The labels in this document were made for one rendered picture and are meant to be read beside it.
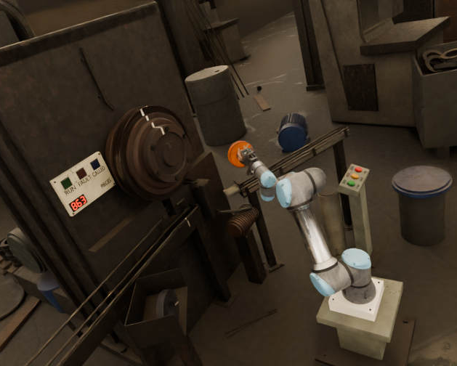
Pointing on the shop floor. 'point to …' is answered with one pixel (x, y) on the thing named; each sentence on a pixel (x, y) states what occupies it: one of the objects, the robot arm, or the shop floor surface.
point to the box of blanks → (444, 96)
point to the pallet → (6, 258)
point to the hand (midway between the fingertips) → (240, 151)
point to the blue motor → (293, 133)
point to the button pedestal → (360, 212)
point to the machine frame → (55, 83)
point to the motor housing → (247, 242)
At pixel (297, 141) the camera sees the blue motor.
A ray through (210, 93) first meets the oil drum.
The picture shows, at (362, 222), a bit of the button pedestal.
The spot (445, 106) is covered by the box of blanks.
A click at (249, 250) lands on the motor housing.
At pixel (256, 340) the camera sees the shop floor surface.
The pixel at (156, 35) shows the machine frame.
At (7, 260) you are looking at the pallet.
